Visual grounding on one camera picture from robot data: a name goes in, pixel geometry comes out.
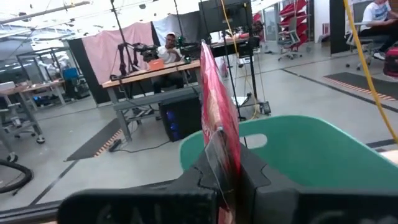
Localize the black computer tower blue lights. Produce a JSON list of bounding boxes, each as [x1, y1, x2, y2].
[[158, 95, 203, 143]]

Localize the black striped floor mat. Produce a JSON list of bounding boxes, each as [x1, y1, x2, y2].
[[323, 72, 398, 102], [63, 117, 123, 162]]

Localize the teal plastic basket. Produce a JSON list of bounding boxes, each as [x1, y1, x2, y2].
[[179, 114, 398, 191]]

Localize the red popcorn bag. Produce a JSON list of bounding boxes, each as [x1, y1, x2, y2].
[[198, 41, 243, 224]]

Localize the person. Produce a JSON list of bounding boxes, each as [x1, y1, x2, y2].
[[151, 32, 187, 94], [359, 0, 398, 62]]

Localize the pale fabric curtain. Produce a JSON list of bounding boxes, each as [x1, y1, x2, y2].
[[81, 21, 155, 85]]

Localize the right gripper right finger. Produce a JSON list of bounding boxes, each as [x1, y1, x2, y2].
[[239, 144, 398, 224]]

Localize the black partition panel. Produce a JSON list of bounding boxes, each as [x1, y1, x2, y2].
[[67, 37, 103, 105]]

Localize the black power strip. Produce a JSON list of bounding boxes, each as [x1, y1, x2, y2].
[[108, 138, 123, 152]]

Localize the grey office chair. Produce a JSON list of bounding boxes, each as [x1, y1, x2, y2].
[[277, 17, 303, 62], [345, 30, 376, 72]]

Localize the black monitor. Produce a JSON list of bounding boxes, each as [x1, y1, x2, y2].
[[198, 0, 253, 34]]

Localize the red backpack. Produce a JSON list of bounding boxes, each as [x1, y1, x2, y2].
[[382, 46, 398, 78]]

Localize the distant robot with green lights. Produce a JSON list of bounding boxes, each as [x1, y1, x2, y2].
[[175, 35, 201, 63]]

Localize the thin yellow cable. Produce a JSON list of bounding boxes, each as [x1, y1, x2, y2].
[[220, 0, 261, 121]]

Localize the black vacuum hose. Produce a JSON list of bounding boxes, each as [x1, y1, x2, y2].
[[0, 158, 34, 194]]

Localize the wooden desk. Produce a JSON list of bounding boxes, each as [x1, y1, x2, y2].
[[101, 59, 203, 142]]

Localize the orange box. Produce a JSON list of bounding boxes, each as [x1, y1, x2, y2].
[[148, 58, 165, 71]]

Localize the grey rolling workbench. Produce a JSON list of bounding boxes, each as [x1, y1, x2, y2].
[[0, 80, 47, 163]]

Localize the thick yellow hanging cable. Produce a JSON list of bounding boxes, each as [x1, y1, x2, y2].
[[343, 0, 398, 144]]

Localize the red display rack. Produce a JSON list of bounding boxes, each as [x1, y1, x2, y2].
[[278, 0, 310, 44]]

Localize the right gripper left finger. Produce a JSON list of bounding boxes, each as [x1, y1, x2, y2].
[[57, 149, 218, 224]]

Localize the grey fabric curtain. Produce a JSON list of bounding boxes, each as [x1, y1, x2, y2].
[[152, 12, 203, 47]]

